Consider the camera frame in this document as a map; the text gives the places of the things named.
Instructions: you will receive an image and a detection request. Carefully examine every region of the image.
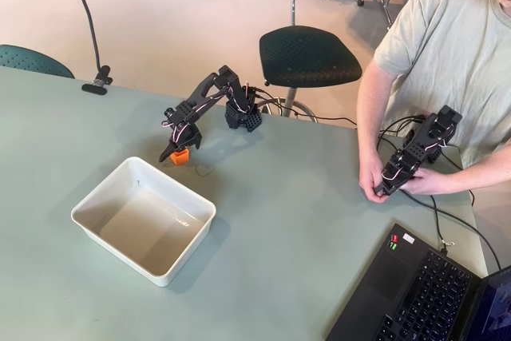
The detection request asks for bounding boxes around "orange cube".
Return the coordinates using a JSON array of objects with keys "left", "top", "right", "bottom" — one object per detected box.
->
[{"left": 169, "top": 148, "right": 190, "bottom": 167}]

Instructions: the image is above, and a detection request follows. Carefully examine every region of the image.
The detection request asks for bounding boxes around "black leader arm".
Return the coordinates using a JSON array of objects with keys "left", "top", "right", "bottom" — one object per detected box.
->
[{"left": 373, "top": 104, "right": 465, "bottom": 199}]

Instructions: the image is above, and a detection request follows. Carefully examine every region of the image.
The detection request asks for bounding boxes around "white plastic bin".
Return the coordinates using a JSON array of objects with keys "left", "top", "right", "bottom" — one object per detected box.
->
[{"left": 70, "top": 156, "right": 217, "bottom": 288}]

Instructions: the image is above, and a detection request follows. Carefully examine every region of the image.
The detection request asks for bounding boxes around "person's right hand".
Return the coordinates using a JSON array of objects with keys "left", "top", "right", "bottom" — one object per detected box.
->
[{"left": 358, "top": 156, "right": 391, "bottom": 204}]

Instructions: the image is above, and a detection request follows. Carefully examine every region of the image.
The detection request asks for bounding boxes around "person's left hand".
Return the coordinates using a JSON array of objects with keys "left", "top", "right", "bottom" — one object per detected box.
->
[{"left": 402, "top": 168, "right": 441, "bottom": 197}]

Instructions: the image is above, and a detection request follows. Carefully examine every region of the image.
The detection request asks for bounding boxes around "dark green chair with backrest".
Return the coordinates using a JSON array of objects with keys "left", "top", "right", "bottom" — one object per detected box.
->
[{"left": 258, "top": 0, "right": 363, "bottom": 123}]

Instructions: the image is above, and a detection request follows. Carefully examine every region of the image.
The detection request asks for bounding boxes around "dark green perforated chair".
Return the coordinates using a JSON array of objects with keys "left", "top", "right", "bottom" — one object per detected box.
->
[{"left": 0, "top": 44, "right": 76, "bottom": 80}]

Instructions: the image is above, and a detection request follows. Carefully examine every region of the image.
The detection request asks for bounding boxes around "person's grey t-shirt torso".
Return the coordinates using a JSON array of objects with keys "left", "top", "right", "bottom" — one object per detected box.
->
[{"left": 373, "top": 0, "right": 511, "bottom": 167}]

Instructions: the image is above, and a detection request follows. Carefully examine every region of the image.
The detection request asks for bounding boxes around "black laptop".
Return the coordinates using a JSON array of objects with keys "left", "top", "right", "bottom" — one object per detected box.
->
[{"left": 324, "top": 222, "right": 511, "bottom": 341}]

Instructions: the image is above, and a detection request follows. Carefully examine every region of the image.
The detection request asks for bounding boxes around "black cable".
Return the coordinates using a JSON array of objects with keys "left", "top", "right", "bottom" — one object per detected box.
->
[
  {"left": 257, "top": 95, "right": 319, "bottom": 123},
  {"left": 398, "top": 188, "right": 449, "bottom": 253},
  {"left": 437, "top": 208, "right": 503, "bottom": 271},
  {"left": 376, "top": 114, "right": 430, "bottom": 151},
  {"left": 255, "top": 91, "right": 358, "bottom": 127}
]

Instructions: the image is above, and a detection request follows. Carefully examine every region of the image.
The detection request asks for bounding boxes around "black gooseneck clamp mount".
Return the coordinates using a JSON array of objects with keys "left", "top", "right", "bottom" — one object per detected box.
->
[{"left": 78, "top": 0, "right": 115, "bottom": 97}]

